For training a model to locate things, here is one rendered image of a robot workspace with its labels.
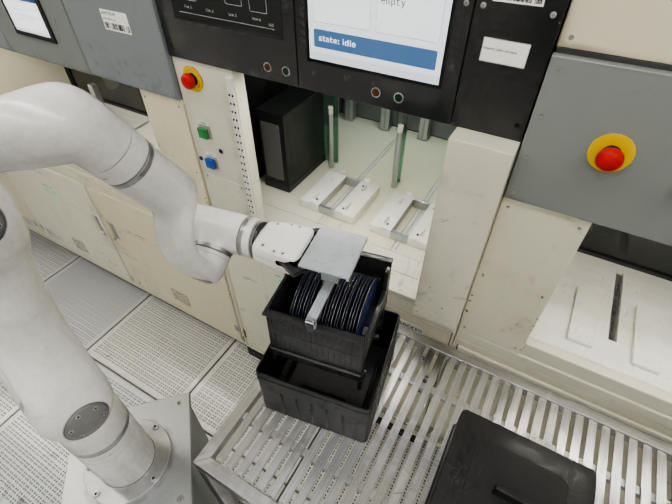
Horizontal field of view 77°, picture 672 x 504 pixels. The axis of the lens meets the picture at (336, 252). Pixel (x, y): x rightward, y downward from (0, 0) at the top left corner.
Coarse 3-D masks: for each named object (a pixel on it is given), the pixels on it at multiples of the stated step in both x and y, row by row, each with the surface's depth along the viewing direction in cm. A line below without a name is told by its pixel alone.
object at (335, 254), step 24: (312, 240) 82; (336, 240) 82; (360, 240) 82; (312, 264) 77; (336, 264) 77; (360, 264) 95; (384, 264) 92; (288, 288) 91; (384, 288) 94; (264, 312) 81; (288, 312) 95; (312, 312) 79; (384, 312) 102; (288, 336) 86; (312, 336) 83; (336, 336) 78; (360, 336) 77; (312, 360) 88; (336, 360) 86; (360, 360) 82; (360, 384) 91
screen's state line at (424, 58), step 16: (320, 32) 83; (336, 32) 81; (336, 48) 83; (352, 48) 82; (368, 48) 80; (384, 48) 79; (400, 48) 77; (416, 48) 76; (416, 64) 77; (432, 64) 76
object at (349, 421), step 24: (384, 336) 116; (264, 360) 99; (288, 360) 116; (384, 360) 116; (264, 384) 98; (288, 384) 93; (312, 384) 111; (336, 384) 111; (288, 408) 102; (312, 408) 98; (336, 408) 93; (360, 408) 89; (336, 432) 102; (360, 432) 97
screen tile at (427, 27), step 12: (432, 0) 70; (444, 0) 69; (384, 12) 75; (396, 12) 74; (408, 12) 73; (432, 12) 71; (384, 24) 76; (396, 24) 75; (408, 24) 74; (420, 24) 73; (432, 24) 72; (408, 36) 75; (420, 36) 74; (432, 36) 73
